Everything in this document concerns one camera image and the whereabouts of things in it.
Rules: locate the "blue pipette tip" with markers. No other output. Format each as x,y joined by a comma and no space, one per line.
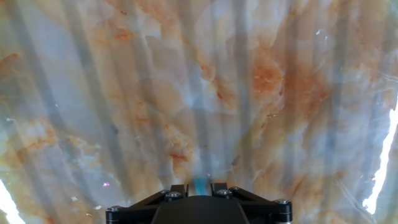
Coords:
200,186

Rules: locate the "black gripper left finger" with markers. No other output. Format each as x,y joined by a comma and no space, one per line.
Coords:
136,208

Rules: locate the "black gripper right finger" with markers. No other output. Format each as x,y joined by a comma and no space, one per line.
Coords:
264,207

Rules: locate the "orange marble pattern sheet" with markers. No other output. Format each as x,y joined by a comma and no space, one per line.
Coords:
248,93

